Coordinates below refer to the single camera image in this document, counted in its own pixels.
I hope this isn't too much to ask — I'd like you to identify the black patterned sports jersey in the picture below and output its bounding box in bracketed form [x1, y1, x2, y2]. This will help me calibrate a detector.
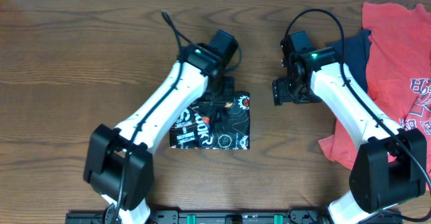
[169, 91, 251, 150]

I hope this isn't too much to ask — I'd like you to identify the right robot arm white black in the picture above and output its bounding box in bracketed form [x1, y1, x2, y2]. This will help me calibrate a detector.
[273, 47, 429, 223]

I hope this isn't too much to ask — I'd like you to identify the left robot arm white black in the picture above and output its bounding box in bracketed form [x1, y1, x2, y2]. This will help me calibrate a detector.
[84, 42, 238, 223]

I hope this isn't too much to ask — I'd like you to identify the navy blue garment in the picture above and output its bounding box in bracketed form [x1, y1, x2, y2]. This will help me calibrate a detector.
[344, 30, 371, 92]

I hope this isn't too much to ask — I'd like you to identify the red printed t-shirt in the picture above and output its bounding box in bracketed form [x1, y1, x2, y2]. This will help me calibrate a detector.
[318, 1, 431, 192]

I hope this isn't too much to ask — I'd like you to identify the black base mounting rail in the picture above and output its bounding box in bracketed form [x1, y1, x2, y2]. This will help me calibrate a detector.
[65, 208, 403, 224]

